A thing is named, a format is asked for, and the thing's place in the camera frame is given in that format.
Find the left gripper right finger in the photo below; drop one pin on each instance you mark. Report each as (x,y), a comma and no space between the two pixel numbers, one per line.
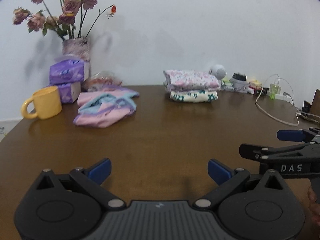
(251,206)

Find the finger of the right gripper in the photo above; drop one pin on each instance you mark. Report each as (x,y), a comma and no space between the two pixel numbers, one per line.
(258,153)
(301,135)

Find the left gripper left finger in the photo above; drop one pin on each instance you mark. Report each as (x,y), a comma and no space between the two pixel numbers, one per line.
(66,206)

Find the pink floral white garment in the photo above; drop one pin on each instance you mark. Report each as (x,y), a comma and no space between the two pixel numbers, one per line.
(186,80)

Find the person's right hand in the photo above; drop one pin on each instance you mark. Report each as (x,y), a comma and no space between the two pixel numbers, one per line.
(314,207)

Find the brown cardboard box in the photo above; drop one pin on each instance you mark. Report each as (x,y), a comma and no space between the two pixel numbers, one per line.
(315,106)

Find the green translucent charger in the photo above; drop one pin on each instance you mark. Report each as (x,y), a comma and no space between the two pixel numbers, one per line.
(273,91)

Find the folded cream green-flower cloth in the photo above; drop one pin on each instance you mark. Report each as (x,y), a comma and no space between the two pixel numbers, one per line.
(196,96)

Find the white round robot toy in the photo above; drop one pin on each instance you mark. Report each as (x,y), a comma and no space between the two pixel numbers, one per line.
(218,71)

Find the yellow ceramic mug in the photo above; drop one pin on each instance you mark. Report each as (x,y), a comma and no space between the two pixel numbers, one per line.
(47,104)

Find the pink blue purple garment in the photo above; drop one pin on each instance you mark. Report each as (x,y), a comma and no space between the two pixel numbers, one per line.
(101,109)

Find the lower purple tissue pack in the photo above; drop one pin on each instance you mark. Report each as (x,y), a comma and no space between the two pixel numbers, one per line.
(69,92)

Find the purple tissue pack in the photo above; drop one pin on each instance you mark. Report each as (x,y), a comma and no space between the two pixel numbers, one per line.
(69,92)
(68,69)

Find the clear plastic snack bag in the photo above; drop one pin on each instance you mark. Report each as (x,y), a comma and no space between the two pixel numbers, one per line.
(100,81)

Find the upper purple tissue pack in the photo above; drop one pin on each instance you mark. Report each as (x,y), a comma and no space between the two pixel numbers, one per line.
(68,69)

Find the purple marbled vase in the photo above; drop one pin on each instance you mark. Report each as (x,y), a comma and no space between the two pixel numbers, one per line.
(79,47)

